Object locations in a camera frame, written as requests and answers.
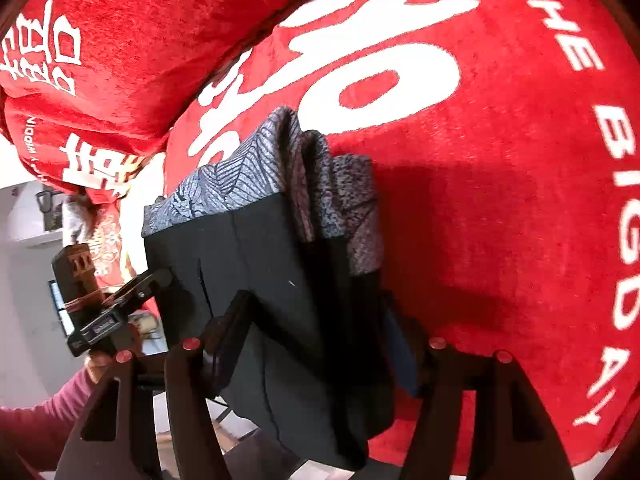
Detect black and grey patterned pants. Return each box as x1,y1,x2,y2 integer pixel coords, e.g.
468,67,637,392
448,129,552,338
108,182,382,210
141,106,397,472

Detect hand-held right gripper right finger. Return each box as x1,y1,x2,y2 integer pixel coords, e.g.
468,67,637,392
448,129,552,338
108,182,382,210
382,304,577,480

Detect person's left forearm pink sleeve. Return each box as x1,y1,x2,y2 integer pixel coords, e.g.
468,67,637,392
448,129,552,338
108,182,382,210
0,369,97,480

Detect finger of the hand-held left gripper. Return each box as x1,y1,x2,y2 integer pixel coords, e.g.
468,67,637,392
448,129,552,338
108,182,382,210
102,268,175,312

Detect red printed quilt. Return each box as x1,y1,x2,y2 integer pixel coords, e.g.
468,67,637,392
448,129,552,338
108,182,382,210
0,0,366,206

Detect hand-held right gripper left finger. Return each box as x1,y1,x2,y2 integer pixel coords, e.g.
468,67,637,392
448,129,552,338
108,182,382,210
54,291,257,480

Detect person's left hand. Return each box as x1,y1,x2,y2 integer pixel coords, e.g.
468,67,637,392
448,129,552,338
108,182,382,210
83,350,119,384

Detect red printed blanket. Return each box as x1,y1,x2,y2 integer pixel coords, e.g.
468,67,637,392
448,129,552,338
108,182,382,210
120,0,640,476

